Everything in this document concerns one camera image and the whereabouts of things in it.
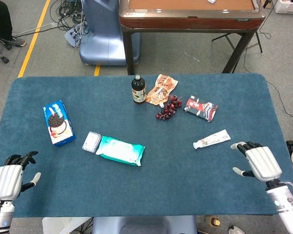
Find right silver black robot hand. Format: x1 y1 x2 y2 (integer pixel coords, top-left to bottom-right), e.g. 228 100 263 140
230 141 283 182

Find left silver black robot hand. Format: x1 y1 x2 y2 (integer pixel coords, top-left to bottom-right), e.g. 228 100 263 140
0 151 42 202

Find white printed tube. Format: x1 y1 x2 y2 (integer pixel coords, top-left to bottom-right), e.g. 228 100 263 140
192 129 231 150

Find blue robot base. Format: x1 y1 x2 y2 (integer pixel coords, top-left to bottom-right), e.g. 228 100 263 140
79 0 141 66

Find green wet wipes pack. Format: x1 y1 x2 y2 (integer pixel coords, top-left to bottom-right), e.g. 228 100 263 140
95 136 146 167

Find white cardboard box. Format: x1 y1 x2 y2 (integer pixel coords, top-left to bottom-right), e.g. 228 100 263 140
42 216 92 234

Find white shoe toe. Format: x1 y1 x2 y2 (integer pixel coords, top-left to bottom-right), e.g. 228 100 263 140
228 226 246 234

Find blue cookie box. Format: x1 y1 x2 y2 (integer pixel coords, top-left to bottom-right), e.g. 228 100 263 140
42 99 77 147

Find small brown capped bottle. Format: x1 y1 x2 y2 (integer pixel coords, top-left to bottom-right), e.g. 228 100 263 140
205 216 222 227

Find black red printed box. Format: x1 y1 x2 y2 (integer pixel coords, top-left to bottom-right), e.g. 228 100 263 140
183 95 218 123

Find small clear plastic box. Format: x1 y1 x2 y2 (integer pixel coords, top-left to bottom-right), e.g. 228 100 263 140
82 131 102 154

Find blue table mat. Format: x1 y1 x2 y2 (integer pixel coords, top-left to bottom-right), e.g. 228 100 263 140
0 73 293 218

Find red grape bunch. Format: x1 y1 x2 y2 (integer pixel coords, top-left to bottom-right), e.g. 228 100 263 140
155 95 183 121

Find black tripod stand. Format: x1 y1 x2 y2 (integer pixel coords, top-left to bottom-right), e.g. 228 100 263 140
211 31 263 54

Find chrome swivel chair base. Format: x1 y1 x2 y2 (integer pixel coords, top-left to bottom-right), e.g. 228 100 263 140
0 34 10 69

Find orange spout pouch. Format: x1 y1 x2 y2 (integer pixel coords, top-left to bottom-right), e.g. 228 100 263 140
145 74 179 108

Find blue grey robot torso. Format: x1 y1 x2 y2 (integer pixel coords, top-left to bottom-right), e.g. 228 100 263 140
92 215 198 234

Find grey sneaker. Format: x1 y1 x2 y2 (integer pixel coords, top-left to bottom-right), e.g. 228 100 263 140
4 36 27 48

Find dark glass bottle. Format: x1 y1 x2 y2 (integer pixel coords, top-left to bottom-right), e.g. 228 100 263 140
131 75 147 105

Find blue floor power strip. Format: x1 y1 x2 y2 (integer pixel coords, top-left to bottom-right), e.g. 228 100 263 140
64 26 90 48

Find white storage box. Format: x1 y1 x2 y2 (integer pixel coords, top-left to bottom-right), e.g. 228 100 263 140
273 0 293 15

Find brown mahjong table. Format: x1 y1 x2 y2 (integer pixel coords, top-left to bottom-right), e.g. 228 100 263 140
119 0 267 76

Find person leg black trousers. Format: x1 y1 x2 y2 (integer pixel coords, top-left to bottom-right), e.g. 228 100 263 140
0 0 14 41

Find tangled floor cables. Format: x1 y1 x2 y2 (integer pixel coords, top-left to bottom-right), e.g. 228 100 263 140
50 0 90 31

